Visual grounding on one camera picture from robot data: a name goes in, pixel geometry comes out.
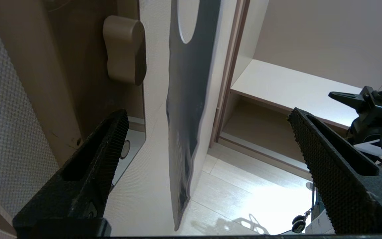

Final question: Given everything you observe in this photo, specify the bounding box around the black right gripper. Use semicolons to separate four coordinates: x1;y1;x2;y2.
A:
329;86;382;137

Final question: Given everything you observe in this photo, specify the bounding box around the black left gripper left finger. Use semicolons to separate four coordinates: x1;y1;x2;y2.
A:
13;109;129;234

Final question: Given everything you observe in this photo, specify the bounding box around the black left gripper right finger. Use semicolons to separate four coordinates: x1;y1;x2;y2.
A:
288;107;382;234

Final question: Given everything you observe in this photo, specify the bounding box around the blue do-not-disturb door hanger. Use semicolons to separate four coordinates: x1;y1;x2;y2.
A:
165;0;223;232

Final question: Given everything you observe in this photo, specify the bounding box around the cream white door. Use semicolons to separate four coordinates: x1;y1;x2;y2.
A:
0;0;241;237

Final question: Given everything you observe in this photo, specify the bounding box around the beige open shelf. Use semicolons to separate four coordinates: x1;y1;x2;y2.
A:
223;0;382;173

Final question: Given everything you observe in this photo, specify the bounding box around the black key fob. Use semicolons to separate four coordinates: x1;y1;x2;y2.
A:
292;208;312;233

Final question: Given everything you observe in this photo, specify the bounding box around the beige metal door handle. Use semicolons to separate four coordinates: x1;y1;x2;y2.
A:
103;15;147;86

